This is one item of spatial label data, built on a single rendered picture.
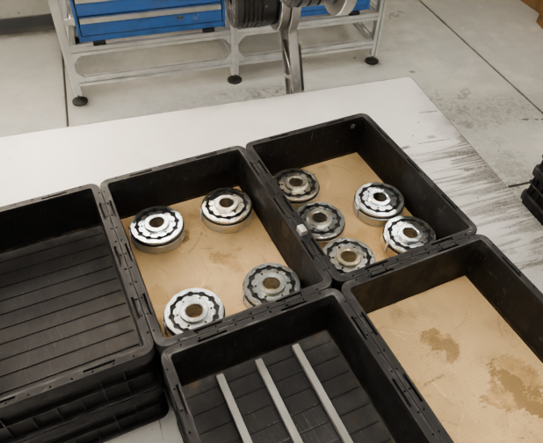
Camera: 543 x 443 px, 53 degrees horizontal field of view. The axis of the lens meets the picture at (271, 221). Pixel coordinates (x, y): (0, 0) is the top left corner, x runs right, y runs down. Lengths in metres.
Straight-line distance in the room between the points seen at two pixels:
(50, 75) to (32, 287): 2.35
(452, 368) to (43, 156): 1.13
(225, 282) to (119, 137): 0.69
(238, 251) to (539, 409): 0.58
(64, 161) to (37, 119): 1.47
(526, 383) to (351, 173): 0.56
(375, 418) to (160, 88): 2.46
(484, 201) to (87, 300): 0.97
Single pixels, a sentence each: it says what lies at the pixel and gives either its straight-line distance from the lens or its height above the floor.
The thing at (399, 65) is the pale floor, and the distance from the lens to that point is 3.37.
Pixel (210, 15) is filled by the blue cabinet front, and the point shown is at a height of 0.39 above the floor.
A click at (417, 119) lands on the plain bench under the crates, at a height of 0.70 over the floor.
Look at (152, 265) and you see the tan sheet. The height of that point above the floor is 0.83.
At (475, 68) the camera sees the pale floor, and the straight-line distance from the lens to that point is 3.50.
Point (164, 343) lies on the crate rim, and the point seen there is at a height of 0.93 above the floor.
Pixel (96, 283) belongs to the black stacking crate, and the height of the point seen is 0.83.
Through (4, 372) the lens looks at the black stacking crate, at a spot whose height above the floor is 0.83.
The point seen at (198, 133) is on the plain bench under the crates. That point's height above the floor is 0.70.
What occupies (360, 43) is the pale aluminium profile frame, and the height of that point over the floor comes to 0.14.
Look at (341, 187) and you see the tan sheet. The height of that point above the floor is 0.83.
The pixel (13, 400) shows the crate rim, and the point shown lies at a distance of 0.84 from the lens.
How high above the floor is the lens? 1.63
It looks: 46 degrees down
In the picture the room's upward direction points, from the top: 2 degrees clockwise
